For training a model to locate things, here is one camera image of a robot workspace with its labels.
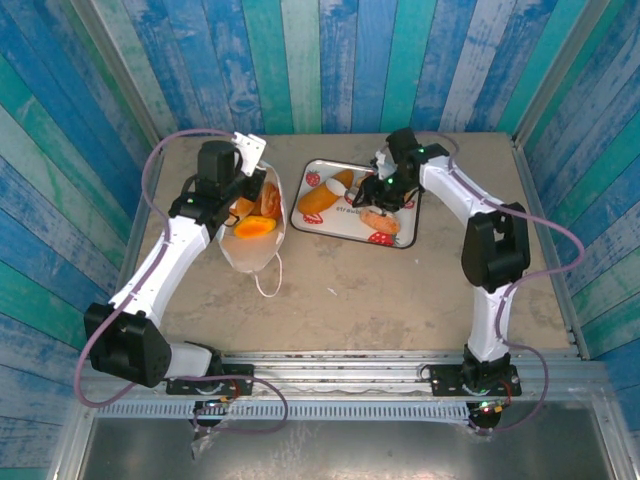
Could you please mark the aluminium frame post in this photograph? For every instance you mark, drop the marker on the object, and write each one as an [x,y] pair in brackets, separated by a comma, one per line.
[556,75]
[123,80]

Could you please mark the small orange bread roll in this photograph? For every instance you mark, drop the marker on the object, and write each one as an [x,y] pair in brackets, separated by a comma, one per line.
[364,181]

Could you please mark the stainless steel sheet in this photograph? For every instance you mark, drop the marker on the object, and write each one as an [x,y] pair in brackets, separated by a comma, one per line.
[350,450]

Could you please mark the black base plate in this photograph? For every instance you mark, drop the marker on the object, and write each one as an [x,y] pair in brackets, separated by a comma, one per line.
[240,382]
[445,382]

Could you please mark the right controller board with LEDs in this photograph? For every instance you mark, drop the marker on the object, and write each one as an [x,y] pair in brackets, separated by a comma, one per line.
[487,409]

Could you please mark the floral print paper bag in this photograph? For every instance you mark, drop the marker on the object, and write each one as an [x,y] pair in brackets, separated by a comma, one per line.
[250,252]

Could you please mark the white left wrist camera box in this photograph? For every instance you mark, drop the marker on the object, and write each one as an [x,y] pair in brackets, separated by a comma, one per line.
[250,150]

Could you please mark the white strawberry print tray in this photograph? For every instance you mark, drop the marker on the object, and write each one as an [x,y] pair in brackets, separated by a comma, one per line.
[340,222]

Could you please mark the left controller board with LEDs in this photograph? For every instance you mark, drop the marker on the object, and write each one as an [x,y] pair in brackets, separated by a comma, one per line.
[212,405]

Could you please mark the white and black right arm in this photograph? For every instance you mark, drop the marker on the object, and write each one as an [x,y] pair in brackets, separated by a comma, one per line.
[450,180]

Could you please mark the pale golden round bun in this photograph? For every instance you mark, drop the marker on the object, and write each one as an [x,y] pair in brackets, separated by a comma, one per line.
[245,207]

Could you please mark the long bread with white band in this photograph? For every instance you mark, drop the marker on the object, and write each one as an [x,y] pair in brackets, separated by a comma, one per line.
[320,197]

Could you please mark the aluminium left frame post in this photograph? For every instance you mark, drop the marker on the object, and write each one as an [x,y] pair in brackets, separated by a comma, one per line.
[123,80]

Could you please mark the aluminium right frame post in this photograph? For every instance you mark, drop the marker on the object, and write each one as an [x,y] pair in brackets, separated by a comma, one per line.
[556,75]

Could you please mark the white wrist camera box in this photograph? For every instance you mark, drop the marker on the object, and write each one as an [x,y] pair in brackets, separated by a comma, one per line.
[250,150]
[381,162]

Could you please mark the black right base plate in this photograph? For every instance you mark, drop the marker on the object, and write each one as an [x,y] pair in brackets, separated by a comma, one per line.
[445,382]

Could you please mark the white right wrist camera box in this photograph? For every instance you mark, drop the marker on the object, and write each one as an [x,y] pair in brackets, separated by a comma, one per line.
[381,162]

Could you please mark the aluminium left side rail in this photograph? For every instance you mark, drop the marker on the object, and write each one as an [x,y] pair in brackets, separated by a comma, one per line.
[131,252]

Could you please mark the aluminium right side rail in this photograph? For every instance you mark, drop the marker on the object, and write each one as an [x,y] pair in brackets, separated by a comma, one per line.
[536,190]

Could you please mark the aluminium mounting rail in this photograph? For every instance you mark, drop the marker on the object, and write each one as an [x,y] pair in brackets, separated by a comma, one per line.
[340,372]

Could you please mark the sugar dusted oval bread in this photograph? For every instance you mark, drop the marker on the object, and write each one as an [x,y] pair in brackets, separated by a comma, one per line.
[372,222]

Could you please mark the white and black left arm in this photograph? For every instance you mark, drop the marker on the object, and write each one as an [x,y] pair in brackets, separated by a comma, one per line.
[155,265]

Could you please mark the bright orange bun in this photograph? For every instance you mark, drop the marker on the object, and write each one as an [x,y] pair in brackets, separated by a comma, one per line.
[255,228]

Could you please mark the controller board with leds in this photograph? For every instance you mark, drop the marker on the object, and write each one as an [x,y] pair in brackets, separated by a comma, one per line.
[487,409]
[212,405]

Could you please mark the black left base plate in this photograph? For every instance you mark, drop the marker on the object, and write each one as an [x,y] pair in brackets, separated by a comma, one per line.
[240,382]

